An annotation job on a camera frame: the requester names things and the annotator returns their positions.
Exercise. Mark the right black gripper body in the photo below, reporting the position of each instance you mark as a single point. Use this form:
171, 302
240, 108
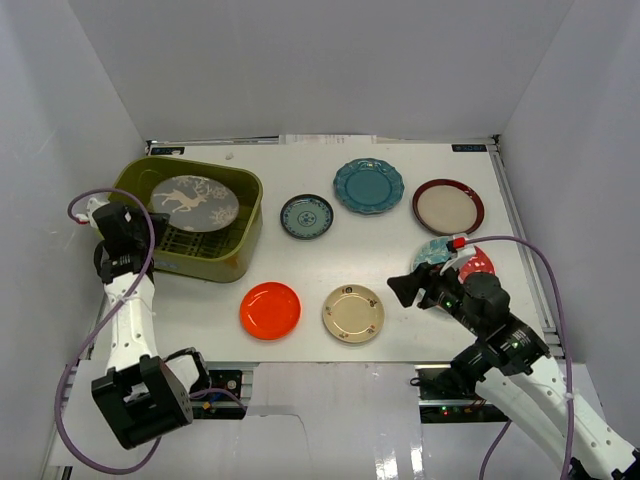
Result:
444, 291

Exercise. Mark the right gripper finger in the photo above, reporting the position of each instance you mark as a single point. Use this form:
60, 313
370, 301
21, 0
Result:
406, 287
426, 269

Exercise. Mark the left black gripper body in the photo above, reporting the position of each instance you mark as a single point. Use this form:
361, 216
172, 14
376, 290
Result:
151, 226

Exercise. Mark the grey reindeer plate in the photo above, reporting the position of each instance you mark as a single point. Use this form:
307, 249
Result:
195, 203

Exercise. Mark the teal scalloped plate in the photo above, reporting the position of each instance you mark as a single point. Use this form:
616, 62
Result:
368, 186

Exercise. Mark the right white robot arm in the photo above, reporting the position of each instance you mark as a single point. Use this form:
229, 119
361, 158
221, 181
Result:
511, 367

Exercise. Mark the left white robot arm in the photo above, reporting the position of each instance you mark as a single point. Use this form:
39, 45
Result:
142, 395

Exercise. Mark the olive green plastic bin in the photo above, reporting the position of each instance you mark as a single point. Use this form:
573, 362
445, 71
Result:
222, 256

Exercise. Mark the teal and red floral plate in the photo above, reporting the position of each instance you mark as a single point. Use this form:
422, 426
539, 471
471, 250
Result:
430, 252

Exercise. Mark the cream floral plate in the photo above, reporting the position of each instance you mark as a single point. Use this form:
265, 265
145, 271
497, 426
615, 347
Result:
353, 314

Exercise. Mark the red rimmed cream plate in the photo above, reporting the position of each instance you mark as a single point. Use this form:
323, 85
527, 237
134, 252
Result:
447, 207

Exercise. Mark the left blue table label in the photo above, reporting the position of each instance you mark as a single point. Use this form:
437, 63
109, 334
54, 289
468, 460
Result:
167, 151

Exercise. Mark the blue table label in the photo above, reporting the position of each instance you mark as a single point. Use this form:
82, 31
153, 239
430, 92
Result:
167, 151
468, 148

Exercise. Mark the small blue patterned dish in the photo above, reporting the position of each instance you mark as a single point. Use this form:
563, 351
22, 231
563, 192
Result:
306, 216

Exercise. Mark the right blue table label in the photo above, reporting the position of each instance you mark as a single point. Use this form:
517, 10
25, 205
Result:
468, 148

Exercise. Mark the orange plate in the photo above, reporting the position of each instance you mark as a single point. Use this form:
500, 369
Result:
270, 311

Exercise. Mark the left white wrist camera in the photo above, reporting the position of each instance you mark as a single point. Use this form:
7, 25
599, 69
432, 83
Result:
86, 217

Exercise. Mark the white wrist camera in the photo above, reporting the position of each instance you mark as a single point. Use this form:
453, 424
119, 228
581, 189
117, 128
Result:
461, 252
86, 217

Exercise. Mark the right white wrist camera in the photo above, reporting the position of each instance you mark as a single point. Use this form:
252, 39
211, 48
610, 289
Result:
461, 252

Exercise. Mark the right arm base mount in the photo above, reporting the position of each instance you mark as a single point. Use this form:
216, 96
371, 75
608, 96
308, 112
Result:
443, 401

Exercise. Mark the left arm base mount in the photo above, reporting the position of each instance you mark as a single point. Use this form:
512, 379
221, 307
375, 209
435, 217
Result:
220, 398

